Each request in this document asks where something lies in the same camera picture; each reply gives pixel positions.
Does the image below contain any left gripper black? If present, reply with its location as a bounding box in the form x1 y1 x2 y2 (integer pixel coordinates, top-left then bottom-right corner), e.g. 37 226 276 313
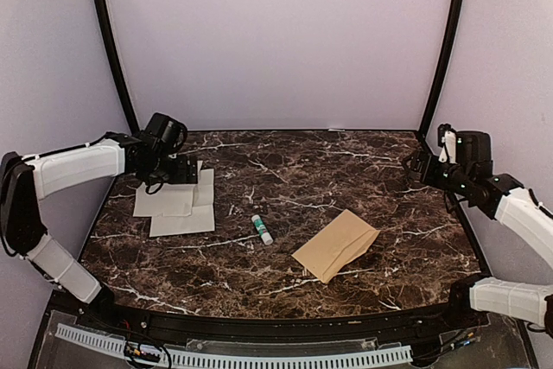
140 150 197 185

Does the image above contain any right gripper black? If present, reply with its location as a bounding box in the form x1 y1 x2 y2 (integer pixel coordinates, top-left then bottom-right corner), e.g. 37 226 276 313
403 149 473 196

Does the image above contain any cream decorated letter paper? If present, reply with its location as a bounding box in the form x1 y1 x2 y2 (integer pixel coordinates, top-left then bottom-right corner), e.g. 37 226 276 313
133 184 199 217

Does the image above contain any brown paper envelope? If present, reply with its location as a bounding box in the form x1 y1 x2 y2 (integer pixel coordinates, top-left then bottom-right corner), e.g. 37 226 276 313
292 210 380 283

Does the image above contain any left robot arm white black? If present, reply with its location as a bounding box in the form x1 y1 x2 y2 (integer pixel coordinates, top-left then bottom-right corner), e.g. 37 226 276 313
1 132 198 331

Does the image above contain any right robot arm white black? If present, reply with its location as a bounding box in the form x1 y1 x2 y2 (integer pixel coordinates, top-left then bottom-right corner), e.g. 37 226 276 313
402 150 552 335

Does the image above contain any grey folded paper sheet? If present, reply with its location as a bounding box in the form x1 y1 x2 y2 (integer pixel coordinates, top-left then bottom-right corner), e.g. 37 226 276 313
149 169 215 238

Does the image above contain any green white glue stick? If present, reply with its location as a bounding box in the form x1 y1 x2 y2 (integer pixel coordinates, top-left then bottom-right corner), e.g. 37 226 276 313
251 214 274 245

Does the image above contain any black front table rail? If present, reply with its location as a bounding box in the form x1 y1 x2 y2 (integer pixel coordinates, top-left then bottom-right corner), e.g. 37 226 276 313
51 286 489 344

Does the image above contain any black frame post left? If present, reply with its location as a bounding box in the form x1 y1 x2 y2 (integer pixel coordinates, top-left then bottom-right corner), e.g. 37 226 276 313
93 0 139 133

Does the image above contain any white slotted cable duct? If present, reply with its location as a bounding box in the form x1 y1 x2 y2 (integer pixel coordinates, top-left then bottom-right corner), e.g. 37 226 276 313
55 323 413 368

